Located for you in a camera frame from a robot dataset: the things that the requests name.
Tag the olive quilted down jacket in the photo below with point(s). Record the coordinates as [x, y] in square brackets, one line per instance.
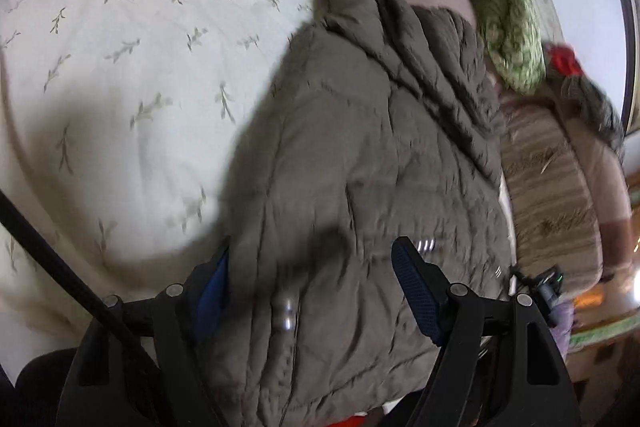
[381, 122]

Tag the green white patterned blanket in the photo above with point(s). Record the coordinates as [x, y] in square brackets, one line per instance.
[512, 39]

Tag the large beige striped folded quilt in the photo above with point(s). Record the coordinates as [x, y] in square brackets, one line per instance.
[553, 216]

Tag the dark checkered cloth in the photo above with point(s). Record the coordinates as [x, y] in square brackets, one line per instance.
[595, 110]

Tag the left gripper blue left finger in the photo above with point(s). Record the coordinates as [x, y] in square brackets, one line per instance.
[183, 314]

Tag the white leaf-print bed quilt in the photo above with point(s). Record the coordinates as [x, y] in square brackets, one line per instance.
[119, 119]

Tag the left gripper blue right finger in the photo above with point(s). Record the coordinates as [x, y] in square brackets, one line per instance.
[449, 312]

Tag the red cloth item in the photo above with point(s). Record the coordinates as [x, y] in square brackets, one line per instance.
[562, 59]

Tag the pink brown blanket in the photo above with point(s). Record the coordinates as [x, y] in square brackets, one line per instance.
[609, 193]

